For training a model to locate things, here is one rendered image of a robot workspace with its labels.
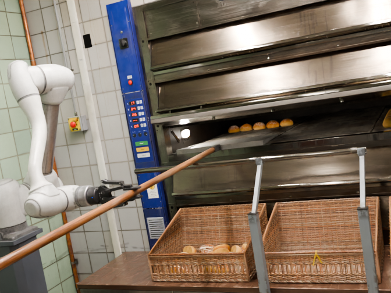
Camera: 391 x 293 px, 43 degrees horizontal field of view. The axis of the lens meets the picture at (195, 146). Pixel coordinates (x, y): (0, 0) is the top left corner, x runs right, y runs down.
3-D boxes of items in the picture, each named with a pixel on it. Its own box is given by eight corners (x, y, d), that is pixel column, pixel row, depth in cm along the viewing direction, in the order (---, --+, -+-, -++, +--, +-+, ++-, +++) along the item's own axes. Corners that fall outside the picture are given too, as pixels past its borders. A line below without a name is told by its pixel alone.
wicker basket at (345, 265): (281, 248, 281) (274, 201, 278) (386, 246, 259) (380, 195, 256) (258, 283, 237) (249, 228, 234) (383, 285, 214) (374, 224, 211)
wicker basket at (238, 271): (186, 250, 307) (179, 207, 304) (274, 247, 284) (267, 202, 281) (149, 282, 262) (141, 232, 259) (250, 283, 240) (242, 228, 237)
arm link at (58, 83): (13, 206, 253) (48, 194, 270) (32, 220, 245) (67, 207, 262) (24, 60, 225) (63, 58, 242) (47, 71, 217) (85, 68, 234)
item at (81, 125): (76, 131, 329) (73, 116, 328) (88, 129, 325) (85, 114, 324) (69, 132, 322) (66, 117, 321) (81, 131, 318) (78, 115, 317)
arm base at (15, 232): (-23, 245, 232) (-25, 233, 231) (11, 229, 252) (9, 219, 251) (6, 243, 224) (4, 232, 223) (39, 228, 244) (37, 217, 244)
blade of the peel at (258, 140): (263, 145, 279) (262, 140, 279) (177, 154, 302) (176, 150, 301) (277, 134, 312) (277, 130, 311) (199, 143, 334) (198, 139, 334)
